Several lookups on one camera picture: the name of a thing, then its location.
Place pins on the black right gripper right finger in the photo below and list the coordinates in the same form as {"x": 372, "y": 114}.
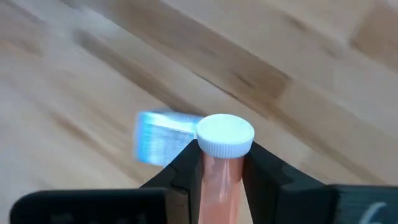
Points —
{"x": 311, "y": 205}

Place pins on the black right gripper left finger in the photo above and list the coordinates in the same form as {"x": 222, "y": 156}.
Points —
{"x": 93, "y": 208}

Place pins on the white bottle pale blue label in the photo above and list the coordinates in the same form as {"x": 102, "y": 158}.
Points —
{"x": 158, "y": 137}

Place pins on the pink vial white cap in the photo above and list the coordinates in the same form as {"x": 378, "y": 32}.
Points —
{"x": 224, "y": 133}

